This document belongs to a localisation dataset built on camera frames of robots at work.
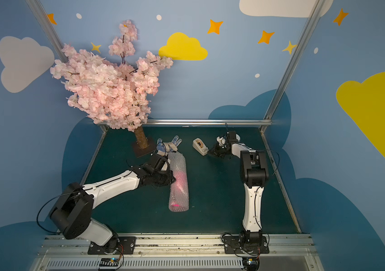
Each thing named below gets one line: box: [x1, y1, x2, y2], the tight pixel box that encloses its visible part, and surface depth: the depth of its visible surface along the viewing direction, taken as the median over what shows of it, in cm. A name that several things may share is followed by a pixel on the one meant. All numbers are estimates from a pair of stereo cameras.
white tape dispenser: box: [192, 137, 209, 156], surface depth 110 cm
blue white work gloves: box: [156, 134, 183, 157], surface depth 113 cm
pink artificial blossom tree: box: [49, 19, 174, 159], surface depth 69 cm
